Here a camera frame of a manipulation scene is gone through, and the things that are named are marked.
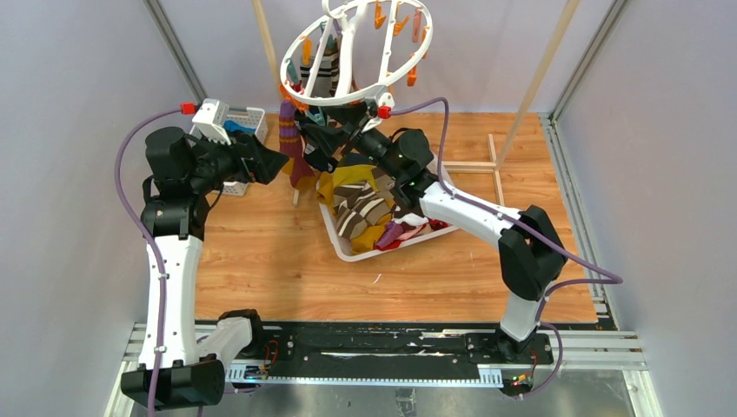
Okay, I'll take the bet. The brown white striped sock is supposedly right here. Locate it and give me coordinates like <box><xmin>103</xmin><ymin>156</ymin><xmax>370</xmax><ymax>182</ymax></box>
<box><xmin>332</xmin><ymin>182</ymin><xmax>394</xmax><ymax>239</ymax></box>

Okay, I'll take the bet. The mustard yellow sock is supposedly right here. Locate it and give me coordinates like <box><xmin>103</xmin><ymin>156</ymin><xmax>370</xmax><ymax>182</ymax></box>
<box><xmin>315</xmin><ymin>164</ymin><xmax>394</xmax><ymax>207</ymax></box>

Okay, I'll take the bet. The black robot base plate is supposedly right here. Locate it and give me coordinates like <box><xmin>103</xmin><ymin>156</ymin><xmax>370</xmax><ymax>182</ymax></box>
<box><xmin>236</xmin><ymin>321</ymin><xmax>554</xmax><ymax>381</ymax></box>

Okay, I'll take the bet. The white round clip hanger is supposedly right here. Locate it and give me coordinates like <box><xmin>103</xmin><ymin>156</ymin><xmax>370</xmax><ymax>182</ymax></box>
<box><xmin>278</xmin><ymin>1</ymin><xmax>435</xmax><ymax>109</ymax></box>

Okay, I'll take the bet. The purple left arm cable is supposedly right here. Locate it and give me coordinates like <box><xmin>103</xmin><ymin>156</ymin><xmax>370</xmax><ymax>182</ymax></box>
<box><xmin>114</xmin><ymin>107</ymin><xmax>198</xmax><ymax>417</ymax></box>

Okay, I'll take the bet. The white sock basket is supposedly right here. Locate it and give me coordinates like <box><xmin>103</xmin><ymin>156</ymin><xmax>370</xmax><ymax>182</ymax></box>
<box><xmin>318</xmin><ymin>154</ymin><xmax>458</xmax><ymax>262</ymax></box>

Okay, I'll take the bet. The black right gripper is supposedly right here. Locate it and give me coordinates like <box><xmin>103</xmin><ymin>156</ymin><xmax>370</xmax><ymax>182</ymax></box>
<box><xmin>306</xmin><ymin>103</ymin><xmax>402</xmax><ymax>182</ymax></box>

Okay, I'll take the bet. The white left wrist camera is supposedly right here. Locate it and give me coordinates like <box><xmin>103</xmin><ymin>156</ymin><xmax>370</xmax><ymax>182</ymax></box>
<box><xmin>192</xmin><ymin>98</ymin><xmax>232</xmax><ymax>146</ymax></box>

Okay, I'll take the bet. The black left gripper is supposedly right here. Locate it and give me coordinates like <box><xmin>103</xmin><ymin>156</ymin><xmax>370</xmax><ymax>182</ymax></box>
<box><xmin>188</xmin><ymin>125</ymin><xmax>288</xmax><ymax>195</ymax></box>

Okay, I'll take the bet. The purple sock in basket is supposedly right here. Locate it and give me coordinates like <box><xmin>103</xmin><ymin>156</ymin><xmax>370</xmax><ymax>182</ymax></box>
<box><xmin>374</xmin><ymin>222</ymin><xmax>404</xmax><ymax>251</ymax></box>

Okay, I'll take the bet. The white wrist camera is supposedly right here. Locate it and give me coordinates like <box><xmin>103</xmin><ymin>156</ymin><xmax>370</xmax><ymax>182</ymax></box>
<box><xmin>367</xmin><ymin>90</ymin><xmax>395</xmax><ymax>120</ymax></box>
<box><xmin>192</xmin><ymin>98</ymin><xmax>232</xmax><ymax>146</ymax></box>

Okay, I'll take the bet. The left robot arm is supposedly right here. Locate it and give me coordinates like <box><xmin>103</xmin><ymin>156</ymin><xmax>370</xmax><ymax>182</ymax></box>
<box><xmin>121</xmin><ymin>127</ymin><xmax>288</xmax><ymax>413</ymax></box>

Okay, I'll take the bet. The purple maroon mustard hanging sock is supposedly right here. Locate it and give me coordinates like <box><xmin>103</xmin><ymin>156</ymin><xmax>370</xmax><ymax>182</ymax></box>
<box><xmin>278</xmin><ymin>99</ymin><xmax>316</xmax><ymax>192</ymax></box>

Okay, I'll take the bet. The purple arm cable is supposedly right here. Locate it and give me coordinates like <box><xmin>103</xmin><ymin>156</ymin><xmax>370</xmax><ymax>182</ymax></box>
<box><xmin>114</xmin><ymin>107</ymin><xmax>198</xmax><ymax>417</ymax></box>
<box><xmin>391</xmin><ymin>96</ymin><xmax>624</xmax><ymax>400</ymax></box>

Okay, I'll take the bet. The red sock in basket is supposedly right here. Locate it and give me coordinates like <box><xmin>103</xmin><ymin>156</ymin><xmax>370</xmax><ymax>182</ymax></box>
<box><xmin>391</xmin><ymin>219</ymin><xmax>449</xmax><ymax>250</ymax></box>

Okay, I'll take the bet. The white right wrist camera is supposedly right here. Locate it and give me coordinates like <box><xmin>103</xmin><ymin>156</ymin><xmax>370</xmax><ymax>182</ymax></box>
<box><xmin>367</xmin><ymin>90</ymin><xmax>395</xmax><ymax>120</ymax></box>

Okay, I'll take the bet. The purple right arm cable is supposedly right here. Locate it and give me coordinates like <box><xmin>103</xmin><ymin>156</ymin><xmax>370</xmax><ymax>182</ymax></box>
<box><xmin>391</xmin><ymin>96</ymin><xmax>624</xmax><ymax>400</ymax></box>

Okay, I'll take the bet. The small white perforated basket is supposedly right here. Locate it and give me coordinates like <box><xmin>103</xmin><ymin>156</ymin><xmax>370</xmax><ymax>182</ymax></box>
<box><xmin>189</xmin><ymin>107</ymin><xmax>268</xmax><ymax>196</ymax></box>

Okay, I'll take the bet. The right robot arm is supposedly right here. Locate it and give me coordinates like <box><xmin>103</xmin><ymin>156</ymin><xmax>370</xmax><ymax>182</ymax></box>
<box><xmin>297</xmin><ymin>105</ymin><xmax>567</xmax><ymax>362</ymax></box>

